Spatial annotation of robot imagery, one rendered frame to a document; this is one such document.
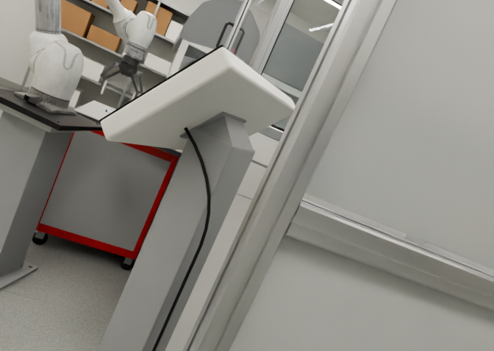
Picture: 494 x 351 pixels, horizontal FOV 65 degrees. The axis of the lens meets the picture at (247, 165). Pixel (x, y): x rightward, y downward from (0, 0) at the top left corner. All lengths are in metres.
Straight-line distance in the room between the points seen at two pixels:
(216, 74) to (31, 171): 1.18
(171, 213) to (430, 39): 0.69
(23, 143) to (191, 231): 1.01
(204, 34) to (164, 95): 2.02
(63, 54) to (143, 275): 1.02
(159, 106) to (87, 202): 1.48
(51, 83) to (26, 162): 0.33
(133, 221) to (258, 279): 1.81
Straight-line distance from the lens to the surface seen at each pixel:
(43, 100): 1.76
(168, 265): 0.99
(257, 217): 0.42
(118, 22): 2.01
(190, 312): 1.71
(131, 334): 1.10
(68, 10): 5.94
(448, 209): 0.55
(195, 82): 0.75
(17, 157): 1.80
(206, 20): 2.79
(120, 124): 0.83
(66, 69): 1.74
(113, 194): 2.18
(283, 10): 1.50
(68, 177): 2.19
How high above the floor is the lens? 1.11
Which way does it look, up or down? 7 degrees down
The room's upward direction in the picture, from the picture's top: 24 degrees clockwise
